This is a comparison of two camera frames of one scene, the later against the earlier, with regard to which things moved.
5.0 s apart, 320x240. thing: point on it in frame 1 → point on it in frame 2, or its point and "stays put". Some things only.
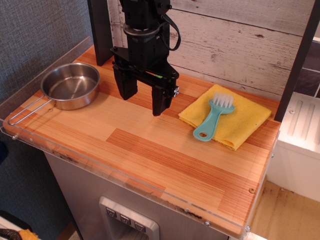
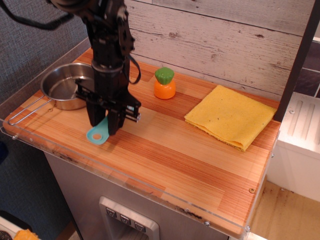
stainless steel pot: [71, 86] stays put
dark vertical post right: [303, 47] stays put
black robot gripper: [146, 58] → [111, 90]
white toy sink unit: [295, 161] stays put
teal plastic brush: [221, 103] → [102, 129]
